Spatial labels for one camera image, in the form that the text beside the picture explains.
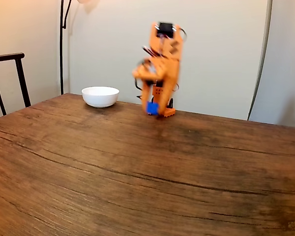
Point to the black wooden chair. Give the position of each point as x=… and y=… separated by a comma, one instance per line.
x=19, y=71

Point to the black floor lamp pole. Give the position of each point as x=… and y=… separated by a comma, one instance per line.
x=61, y=49

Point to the blue cube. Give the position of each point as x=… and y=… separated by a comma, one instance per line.
x=153, y=108

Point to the white bowl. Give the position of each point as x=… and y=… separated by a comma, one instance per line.
x=100, y=97

